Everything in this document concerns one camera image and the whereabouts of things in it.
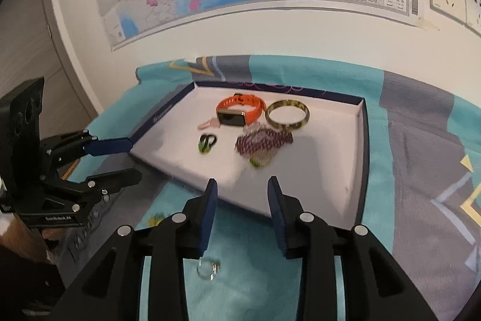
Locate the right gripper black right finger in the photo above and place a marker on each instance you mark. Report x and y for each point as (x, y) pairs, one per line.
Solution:
(375, 287)

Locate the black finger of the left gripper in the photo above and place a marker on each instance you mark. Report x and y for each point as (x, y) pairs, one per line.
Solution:
(113, 182)
(106, 147)

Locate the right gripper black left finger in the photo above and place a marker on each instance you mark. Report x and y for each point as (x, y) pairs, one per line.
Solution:
(109, 286)

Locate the pink hair clip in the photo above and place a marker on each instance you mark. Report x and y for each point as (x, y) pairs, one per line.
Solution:
(211, 123)

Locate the orange smart watch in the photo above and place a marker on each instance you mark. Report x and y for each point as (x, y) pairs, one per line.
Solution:
(240, 110)

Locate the person's left hand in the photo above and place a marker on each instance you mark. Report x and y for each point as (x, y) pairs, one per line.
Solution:
(23, 242)

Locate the teal and grey blanket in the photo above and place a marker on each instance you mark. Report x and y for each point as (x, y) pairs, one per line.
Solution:
(423, 195)

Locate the dark blue shallow tray box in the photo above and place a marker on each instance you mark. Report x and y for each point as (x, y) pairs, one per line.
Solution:
(316, 143)

